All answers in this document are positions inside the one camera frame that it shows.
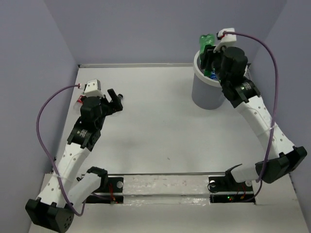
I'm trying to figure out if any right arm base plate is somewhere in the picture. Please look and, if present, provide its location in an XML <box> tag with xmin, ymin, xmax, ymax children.
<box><xmin>207</xmin><ymin>176</ymin><xmax>255</xmax><ymax>203</ymax></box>

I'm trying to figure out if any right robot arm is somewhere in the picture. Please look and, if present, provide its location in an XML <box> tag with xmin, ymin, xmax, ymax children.
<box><xmin>200</xmin><ymin>45</ymin><xmax>307</xmax><ymax>190</ymax></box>

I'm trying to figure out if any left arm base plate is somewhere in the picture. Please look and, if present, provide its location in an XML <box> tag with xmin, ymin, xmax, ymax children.
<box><xmin>86</xmin><ymin>177</ymin><xmax>124</xmax><ymax>204</ymax></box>

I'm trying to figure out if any blue label bottle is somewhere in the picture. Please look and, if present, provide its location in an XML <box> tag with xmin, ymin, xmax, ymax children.
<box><xmin>210</xmin><ymin>72</ymin><xmax>218</xmax><ymax>81</ymax></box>

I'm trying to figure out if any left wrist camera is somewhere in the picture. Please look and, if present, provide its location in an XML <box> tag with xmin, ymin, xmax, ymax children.
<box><xmin>83</xmin><ymin>79</ymin><xmax>104</xmax><ymax>97</ymax></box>

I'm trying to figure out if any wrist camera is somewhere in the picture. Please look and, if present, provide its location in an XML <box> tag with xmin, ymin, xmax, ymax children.
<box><xmin>213</xmin><ymin>28</ymin><xmax>237</xmax><ymax>53</ymax></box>
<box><xmin>83</xmin><ymin>79</ymin><xmax>104</xmax><ymax>97</ymax></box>

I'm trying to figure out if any red label water bottle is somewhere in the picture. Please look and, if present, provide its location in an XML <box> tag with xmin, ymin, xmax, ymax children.
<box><xmin>73</xmin><ymin>95</ymin><xmax>85</xmax><ymax>115</ymax></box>

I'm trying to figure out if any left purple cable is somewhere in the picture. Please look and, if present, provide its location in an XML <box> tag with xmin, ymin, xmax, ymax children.
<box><xmin>35</xmin><ymin>83</ymin><xmax>87</xmax><ymax>216</ymax></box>

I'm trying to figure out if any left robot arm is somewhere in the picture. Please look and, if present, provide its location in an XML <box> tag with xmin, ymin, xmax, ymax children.
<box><xmin>25</xmin><ymin>89</ymin><xmax>123</xmax><ymax>233</ymax></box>

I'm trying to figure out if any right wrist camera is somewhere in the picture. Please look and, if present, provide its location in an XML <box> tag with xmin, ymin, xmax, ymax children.
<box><xmin>213</xmin><ymin>28</ymin><xmax>237</xmax><ymax>53</ymax></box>

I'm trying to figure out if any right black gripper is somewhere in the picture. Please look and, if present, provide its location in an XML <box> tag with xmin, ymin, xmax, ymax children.
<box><xmin>199</xmin><ymin>43</ymin><xmax>228</xmax><ymax>87</ymax></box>

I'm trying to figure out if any white round bin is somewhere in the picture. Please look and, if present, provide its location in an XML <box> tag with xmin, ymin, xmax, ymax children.
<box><xmin>191</xmin><ymin>51</ymin><xmax>225</xmax><ymax>110</ymax></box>

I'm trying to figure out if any green plastic bottle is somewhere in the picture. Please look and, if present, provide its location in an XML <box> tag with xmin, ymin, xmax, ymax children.
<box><xmin>199</xmin><ymin>33</ymin><xmax>215</xmax><ymax>78</ymax></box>

